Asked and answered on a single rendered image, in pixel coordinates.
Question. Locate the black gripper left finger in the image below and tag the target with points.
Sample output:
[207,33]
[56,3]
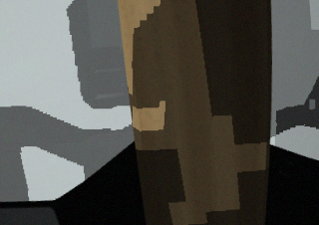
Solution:
[112,196]

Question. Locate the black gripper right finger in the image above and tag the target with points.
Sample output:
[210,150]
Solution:
[293,189]

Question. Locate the dark brown wooden board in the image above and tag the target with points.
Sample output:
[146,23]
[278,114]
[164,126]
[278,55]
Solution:
[200,82]

